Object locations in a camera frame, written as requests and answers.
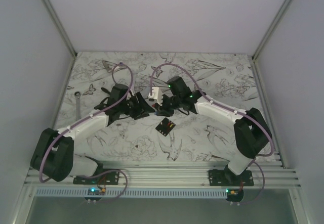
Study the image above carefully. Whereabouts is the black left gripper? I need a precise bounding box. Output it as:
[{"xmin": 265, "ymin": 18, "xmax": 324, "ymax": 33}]
[{"xmin": 119, "ymin": 93, "xmax": 154, "ymax": 120}]

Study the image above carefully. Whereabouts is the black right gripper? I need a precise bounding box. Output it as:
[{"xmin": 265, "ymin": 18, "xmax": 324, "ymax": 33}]
[{"xmin": 154, "ymin": 94, "xmax": 181, "ymax": 117}]

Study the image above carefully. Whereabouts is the black fuse box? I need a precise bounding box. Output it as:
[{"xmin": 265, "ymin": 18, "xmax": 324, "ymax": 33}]
[{"xmin": 155, "ymin": 117, "xmax": 176, "ymax": 136}]

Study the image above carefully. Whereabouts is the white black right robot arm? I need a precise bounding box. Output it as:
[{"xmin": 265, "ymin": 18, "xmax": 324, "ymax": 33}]
[{"xmin": 148, "ymin": 76, "xmax": 274, "ymax": 186}]

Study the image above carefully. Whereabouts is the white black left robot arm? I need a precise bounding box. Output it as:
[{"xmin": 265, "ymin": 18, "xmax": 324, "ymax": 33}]
[{"xmin": 30, "ymin": 84, "xmax": 154, "ymax": 185}]

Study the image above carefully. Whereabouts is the chrome ratchet wrench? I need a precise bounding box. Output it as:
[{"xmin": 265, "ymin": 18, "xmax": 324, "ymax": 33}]
[{"xmin": 74, "ymin": 92, "xmax": 81, "ymax": 120}]

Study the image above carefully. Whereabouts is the left controller board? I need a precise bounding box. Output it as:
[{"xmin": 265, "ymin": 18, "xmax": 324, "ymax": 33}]
[{"xmin": 85, "ymin": 187, "xmax": 106, "ymax": 203}]

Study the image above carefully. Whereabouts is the controller board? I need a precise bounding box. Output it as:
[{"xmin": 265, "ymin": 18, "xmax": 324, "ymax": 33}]
[
  {"xmin": 226, "ymin": 189, "xmax": 244, "ymax": 202},
  {"xmin": 85, "ymin": 187, "xmax": 106, "ymax": 203}
]

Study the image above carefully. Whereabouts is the right controller board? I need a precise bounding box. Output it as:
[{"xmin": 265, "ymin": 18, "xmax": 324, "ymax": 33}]
[{"xmin": 226, "ymin": 189, "xmax": 244, "ymax": 202}]

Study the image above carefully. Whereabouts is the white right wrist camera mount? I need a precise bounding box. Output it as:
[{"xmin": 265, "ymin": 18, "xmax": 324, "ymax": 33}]
[{"xmin": 148, "ymin": 87, "xmax": 163, "ymax": 105}]

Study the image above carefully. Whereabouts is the black handled screwdriver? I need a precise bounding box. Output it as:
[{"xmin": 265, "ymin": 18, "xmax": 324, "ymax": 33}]
[{"xmin": 101, "ymin": 87, "xmax": 110, "ymax": 95}]

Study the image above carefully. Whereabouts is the small metal bracket tool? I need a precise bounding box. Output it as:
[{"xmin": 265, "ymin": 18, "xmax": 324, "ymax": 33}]
[{"xmin": 102, "ymin": 60, "xmax": 115, "ymax": 73}]

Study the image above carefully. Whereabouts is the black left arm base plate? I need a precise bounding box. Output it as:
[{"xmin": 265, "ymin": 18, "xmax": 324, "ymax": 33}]
[{"xmin": 73, "ymin": 168, "xmax": 119, "ymax": 185}]

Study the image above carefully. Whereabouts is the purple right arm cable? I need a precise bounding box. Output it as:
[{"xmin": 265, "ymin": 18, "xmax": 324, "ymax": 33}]
[{"xmin": 149, "ymin": 63, "xmax": 276, "ymax": 205}]

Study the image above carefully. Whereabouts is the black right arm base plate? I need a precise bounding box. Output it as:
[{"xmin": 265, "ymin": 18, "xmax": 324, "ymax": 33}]
[{"xmin": 208, "ymin": 169, "xmax": 254, "ymax": 187}]

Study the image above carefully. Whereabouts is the grey slotted cable duct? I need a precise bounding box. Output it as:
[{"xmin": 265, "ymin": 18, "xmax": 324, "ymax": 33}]
[{"xmin": 35, "ymin": 187, "xmax": 227, "ymax": 199}]

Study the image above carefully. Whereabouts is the aluminium frame rail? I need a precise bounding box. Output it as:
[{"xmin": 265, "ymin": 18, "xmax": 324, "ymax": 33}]
[{"xmin": 25, "ymin": 159, "xmax": 302, "ymax": 190}]

